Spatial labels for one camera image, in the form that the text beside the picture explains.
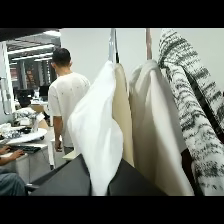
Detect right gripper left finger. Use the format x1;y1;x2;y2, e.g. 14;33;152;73
31;153;93;197

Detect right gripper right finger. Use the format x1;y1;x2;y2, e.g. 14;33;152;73
108;158;168;197

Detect white long-sleeved shirt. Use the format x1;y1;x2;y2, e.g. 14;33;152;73
67;60;125;197

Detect person's forearm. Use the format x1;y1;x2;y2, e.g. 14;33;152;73
0;145;26;167

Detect silver clothes hanger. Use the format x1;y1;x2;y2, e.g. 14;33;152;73
107;28;120;65

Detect black keyboard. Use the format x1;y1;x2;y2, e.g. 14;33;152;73
9;143;43;155

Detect off-white garment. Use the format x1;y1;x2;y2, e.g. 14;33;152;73
128;59;195;197

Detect round white table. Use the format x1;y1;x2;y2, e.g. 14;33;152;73
0;127;49;145

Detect person's legs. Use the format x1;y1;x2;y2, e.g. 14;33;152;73
0;167;28;197

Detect cream garment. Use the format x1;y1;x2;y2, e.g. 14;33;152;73
112;63;136;168

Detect person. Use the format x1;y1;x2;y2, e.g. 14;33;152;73
47;47;92;156

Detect black and white patterned garment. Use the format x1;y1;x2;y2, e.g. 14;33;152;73
157;28;224;197

